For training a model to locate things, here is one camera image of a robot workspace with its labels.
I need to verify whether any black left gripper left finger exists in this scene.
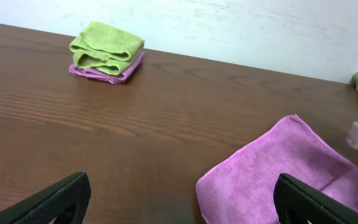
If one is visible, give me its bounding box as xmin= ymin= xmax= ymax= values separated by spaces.
xmin=0 ymin=172 xmax=91 ymax=224

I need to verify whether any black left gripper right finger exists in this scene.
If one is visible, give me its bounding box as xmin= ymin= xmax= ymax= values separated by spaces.
xmin=273 ymin=173 xmax=358 ymax=224

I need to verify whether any purple microfiber cloth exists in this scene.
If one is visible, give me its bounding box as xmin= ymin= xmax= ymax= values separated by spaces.
xmin=196 ymin=114 xmax=358 ymax=224

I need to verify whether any folded pink cloth under green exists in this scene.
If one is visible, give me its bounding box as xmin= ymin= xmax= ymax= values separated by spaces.
xmin=68 ymin=51 xmax=145 ymax=85

